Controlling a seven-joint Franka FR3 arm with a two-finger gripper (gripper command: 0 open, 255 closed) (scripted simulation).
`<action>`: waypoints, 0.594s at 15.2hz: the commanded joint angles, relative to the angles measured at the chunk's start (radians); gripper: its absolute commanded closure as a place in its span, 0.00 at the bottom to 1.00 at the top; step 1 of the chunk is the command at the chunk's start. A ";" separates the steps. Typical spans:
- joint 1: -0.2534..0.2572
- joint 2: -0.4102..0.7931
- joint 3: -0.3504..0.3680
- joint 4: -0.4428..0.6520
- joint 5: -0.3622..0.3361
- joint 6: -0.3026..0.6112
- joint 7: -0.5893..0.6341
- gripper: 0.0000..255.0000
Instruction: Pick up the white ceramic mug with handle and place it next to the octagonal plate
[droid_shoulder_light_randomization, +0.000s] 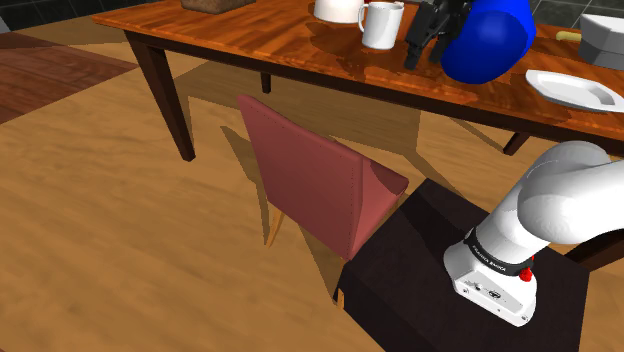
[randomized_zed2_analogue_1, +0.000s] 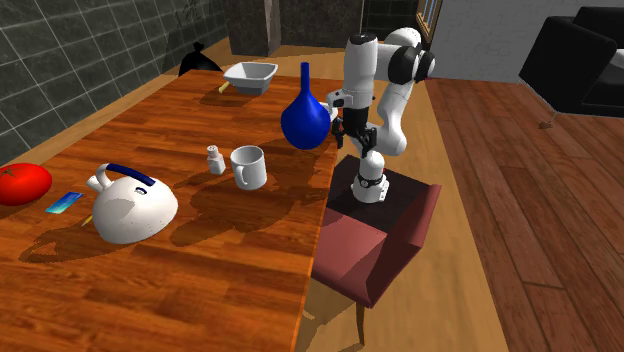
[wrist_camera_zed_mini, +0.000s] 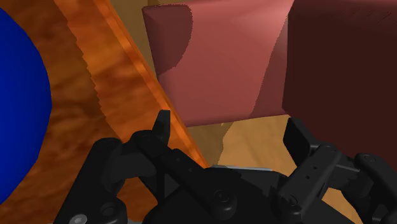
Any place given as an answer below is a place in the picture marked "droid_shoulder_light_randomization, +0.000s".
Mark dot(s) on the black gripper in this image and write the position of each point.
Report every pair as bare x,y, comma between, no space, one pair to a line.
436,17

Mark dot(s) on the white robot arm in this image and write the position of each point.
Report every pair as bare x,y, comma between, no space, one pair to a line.
560,200

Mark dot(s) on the white mug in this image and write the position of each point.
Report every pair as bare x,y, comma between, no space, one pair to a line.
385,27

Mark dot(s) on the blue round vessel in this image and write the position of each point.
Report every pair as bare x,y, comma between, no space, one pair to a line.
492,44

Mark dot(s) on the white round bowl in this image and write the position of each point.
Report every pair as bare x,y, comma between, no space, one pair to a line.
336,12

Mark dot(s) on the small yellow oblong thing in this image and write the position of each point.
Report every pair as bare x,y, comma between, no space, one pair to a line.
568,36

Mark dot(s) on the white plate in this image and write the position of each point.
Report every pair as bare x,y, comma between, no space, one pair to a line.
565,90

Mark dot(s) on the red upholstered chair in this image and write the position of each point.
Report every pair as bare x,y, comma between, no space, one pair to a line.
312,180

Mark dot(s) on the white grey angular box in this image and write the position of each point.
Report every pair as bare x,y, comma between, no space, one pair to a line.
604,41

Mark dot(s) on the brown wooden table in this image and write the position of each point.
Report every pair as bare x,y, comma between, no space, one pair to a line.
219,34

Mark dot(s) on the dark robot stand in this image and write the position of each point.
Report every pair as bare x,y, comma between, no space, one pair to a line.
414,273

